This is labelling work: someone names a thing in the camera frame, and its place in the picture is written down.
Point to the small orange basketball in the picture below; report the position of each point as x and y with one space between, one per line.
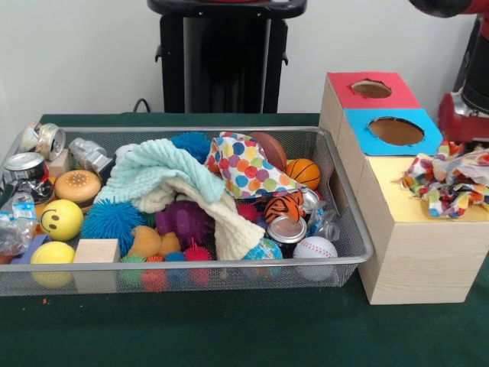
303 172

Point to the cream knit cloth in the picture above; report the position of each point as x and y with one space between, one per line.
233 229

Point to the plain yellow ball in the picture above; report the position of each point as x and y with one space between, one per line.
53 253

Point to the white baseball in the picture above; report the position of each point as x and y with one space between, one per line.
315 247

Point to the mint green knit cloth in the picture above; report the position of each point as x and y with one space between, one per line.
160 160

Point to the plain wooden block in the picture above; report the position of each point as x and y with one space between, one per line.
97 250

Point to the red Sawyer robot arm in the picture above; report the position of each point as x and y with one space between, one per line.
477 69

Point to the polka dot cloth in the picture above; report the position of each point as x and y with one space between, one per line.
248 168
447 183

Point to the shallow clear mesh bin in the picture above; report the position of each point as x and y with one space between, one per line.
237 279

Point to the wooden box with three holes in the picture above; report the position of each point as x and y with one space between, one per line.
420 260

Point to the dark green table cloth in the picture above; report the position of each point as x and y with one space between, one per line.
229 332

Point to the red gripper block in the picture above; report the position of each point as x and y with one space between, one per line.
462 128

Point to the yellow smiley ball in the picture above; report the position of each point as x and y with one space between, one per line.
61 219

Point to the blue spiky ball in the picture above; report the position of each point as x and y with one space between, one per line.
111 223

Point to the toy burger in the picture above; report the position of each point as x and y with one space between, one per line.
78 185

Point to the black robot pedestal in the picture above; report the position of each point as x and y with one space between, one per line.
221 57

